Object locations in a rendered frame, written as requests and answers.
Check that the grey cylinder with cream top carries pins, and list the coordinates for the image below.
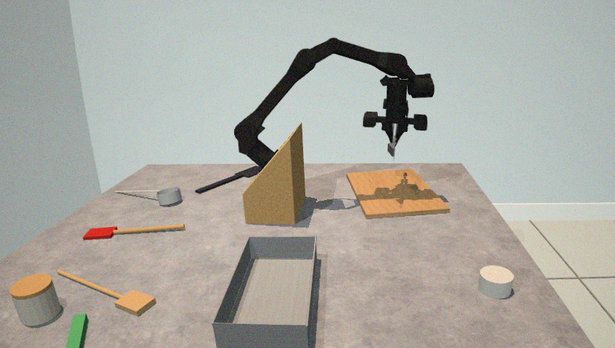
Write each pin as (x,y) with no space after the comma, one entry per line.
(495,282)

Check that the grey tongs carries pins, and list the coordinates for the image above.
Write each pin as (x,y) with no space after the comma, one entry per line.
(391,146)

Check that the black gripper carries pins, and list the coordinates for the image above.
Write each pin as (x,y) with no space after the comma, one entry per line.
(395,114)

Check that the green rectangular bar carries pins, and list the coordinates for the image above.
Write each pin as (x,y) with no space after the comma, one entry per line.
(77,331)

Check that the grey saucepan with long thin handle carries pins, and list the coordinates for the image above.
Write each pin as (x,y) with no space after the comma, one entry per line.
(164,196)

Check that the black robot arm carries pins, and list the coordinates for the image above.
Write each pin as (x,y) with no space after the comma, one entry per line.
(393,64)

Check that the red spatula with wooden handle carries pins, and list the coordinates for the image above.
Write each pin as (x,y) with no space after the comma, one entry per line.
(105,233)

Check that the grey cylinder with orange lid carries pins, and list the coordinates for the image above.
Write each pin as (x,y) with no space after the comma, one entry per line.
(35,299)

